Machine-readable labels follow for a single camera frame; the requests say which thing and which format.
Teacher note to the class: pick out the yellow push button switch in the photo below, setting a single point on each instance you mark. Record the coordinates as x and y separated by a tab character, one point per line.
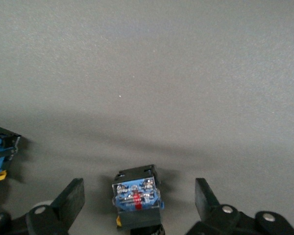
137	195

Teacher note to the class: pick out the red push button switch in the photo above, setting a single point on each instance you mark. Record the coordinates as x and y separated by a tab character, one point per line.
0	156

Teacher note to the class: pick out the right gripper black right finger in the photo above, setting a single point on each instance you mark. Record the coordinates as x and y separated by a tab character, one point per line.
208	208

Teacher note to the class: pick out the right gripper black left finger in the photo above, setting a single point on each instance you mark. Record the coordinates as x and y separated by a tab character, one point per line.
63	208

